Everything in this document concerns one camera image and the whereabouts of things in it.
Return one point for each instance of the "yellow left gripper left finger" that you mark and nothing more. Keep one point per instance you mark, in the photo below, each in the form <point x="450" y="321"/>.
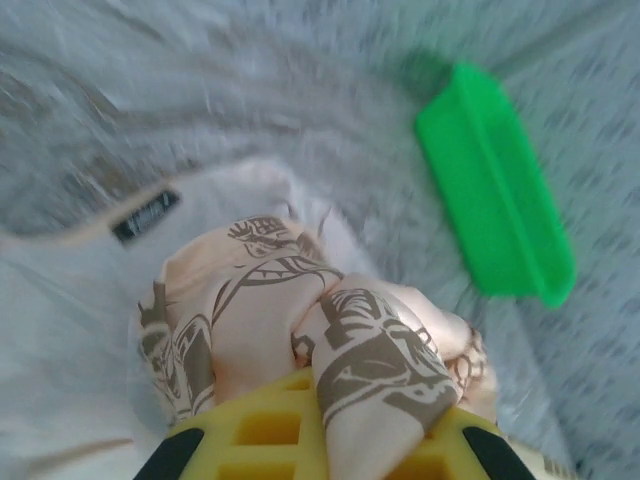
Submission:
<point x="260" y="430"/>

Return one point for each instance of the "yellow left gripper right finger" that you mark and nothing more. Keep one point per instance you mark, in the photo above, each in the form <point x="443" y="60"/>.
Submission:
<point x="470" y="450"/>

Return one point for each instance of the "cream printed t-shirt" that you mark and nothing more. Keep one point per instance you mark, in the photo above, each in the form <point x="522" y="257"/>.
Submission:
<point x="260" y="310"/>

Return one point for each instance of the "green plastic basket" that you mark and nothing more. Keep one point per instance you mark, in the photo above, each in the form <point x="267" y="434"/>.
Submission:
<point x="490" y="190"/>

